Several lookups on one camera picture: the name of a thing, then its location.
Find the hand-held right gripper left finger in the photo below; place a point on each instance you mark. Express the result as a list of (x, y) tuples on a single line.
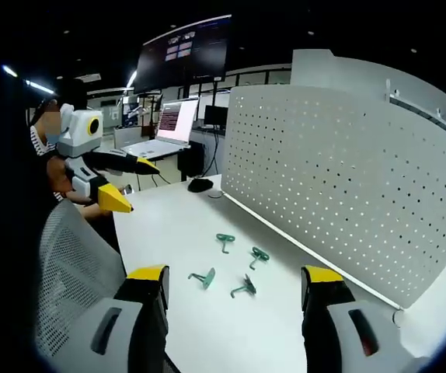
[(145, 311)]

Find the large dark wall screen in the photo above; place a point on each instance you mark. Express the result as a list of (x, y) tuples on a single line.
[(184, 54)]

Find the open white laptop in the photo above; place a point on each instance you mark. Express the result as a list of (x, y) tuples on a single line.
[(168, 124)]

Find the small black monitor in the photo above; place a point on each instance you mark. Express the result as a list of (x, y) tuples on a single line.
[(215, 115)]

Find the black computer mouse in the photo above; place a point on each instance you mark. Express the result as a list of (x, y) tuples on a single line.
[(199, 185)]

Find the grey mesh office chair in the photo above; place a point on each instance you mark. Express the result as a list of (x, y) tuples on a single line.
[(71, 264)]

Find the green hook assembly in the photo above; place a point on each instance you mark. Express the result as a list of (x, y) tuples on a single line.
[(248, 286), (260, 254), (207, 277), (227, 239)]

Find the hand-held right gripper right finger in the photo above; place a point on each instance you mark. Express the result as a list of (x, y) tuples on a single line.
[(324, 311)]

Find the white partition panel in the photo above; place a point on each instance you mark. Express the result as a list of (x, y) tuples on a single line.
[(363, 74)]

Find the white perforated mounting plate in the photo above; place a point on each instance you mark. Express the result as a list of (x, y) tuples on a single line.
[(343, 186)]

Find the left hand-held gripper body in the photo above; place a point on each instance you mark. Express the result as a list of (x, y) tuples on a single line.
[(79, 136)]

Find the ceiling light strip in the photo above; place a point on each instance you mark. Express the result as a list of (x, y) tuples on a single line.
[(131, 79), (39, 87), (9, 70)]

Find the round grey coaster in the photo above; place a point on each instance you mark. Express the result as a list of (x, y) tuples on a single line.
[(216, 194)]

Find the person's striped shirt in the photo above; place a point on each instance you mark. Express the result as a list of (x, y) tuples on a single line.
[(40, 143)]

